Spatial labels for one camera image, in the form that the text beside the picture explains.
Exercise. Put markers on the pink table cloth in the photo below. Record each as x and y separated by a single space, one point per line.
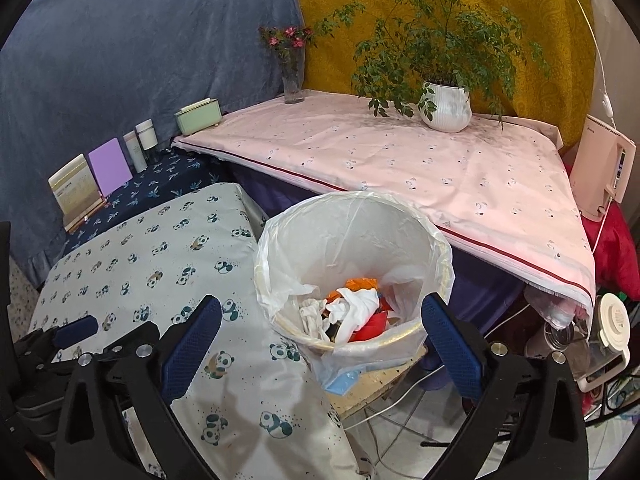
497 189

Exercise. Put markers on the pink white appliance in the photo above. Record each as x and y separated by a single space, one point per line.
601 169

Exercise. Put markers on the beige calendar stand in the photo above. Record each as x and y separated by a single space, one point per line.
76 192

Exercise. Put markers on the green plant in white pot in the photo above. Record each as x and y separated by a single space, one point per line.
417 47

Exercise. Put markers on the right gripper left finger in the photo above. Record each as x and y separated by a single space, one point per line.
144 370

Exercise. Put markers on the white cap dark jar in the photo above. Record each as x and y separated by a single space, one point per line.
148 140

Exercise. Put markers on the mustard yellow cloth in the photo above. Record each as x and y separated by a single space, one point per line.
561 98

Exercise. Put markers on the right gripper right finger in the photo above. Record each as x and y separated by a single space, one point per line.
549 438

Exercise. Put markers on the panda print table cloth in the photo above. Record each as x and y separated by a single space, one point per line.
253 409

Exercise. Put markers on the white round lid appliance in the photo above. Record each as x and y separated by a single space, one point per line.
608 345

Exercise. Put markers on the glass vase with red flowers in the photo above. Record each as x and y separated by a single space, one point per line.
289 44

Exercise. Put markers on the white cloth gloves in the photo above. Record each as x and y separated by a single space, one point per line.
339 319

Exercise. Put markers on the white bag lined trash bin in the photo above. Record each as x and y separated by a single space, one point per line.
316 246

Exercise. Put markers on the light green tin box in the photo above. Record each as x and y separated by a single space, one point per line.
198 116

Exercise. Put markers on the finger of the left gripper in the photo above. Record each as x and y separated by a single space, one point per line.
63 337

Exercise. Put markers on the red envelope packet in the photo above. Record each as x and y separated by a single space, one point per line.
376 325

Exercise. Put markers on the orange snack wrapper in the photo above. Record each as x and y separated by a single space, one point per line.
353 284

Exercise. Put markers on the navy leaf print cloth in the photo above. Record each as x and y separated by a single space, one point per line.
176 173

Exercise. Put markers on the blue grey sofa cover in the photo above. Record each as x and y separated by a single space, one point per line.
77 73

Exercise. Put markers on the slim white tube bottle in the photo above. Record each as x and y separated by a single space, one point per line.
135 151

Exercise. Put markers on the purple card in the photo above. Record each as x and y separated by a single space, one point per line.
109 167

